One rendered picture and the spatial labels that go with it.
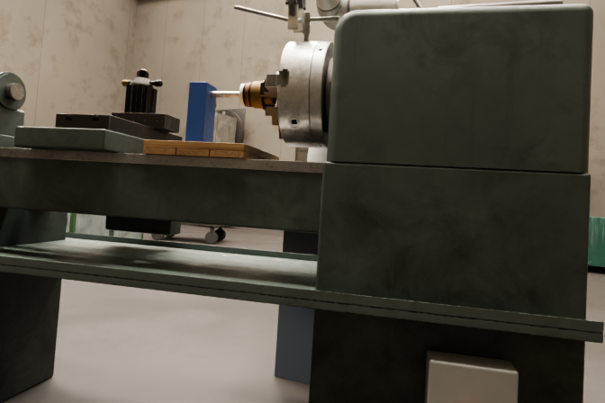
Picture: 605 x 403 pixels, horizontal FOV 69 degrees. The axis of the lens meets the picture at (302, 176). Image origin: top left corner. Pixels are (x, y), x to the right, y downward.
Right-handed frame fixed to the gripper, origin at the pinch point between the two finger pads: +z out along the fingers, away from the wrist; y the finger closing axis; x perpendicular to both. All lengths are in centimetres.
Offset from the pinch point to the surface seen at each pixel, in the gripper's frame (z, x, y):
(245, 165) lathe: 41.9, -6.4, 21.7
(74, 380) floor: 133, -87, 4
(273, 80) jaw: 18.9, -1.8, 13.6
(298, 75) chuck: 17.5, 5.9, 14.9
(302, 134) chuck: 33.6, 6.1, 10.8
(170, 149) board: 39, -28, 24
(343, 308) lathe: 71, 25, 38
